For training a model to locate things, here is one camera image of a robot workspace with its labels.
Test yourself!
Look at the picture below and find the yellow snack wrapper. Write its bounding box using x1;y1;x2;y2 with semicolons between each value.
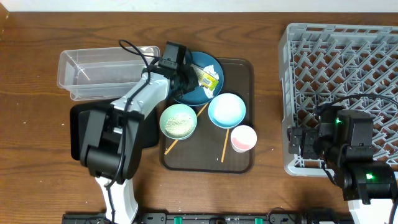
196;68;219;91

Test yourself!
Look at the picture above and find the white napkin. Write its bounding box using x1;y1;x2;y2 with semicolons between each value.
192;65;220;99

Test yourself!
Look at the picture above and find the green bowl with rice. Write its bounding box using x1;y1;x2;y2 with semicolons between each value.
159;104;197;140

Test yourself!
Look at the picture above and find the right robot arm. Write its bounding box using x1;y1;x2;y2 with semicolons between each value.
287;106;397;223

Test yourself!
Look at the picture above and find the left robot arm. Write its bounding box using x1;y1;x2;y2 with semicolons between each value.
78;58;198;223

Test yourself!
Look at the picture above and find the grey dishwasher rack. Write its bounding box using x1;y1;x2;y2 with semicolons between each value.
279;23;397;169

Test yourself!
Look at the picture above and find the dark blue plate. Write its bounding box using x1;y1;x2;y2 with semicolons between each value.
174;52;224;106

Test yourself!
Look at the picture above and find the left wooden chopstick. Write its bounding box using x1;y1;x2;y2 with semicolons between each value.
164;103;209;155

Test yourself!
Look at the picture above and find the wooden chopstick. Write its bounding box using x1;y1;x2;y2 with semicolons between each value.
164;103;209;155
221;129;229;163

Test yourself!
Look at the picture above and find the light blue bowl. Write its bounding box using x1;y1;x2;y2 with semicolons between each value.
208;93;246;129

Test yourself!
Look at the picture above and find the pink plastic cup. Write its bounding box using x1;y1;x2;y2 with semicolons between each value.
231;125;257;153

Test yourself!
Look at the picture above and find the black plastic bin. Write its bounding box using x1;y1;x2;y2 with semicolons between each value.
70;98;160;161

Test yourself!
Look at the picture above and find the right wooden chopstick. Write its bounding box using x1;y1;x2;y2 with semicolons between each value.
221;129;229;163

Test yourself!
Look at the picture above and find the brown serving tray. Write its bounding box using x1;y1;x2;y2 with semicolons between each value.
159;58;254;174

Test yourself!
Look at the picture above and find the clear plastic bin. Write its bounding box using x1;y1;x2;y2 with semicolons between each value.
57;47;146;101

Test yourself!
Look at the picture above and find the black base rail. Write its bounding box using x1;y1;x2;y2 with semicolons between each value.
61;212;355;224

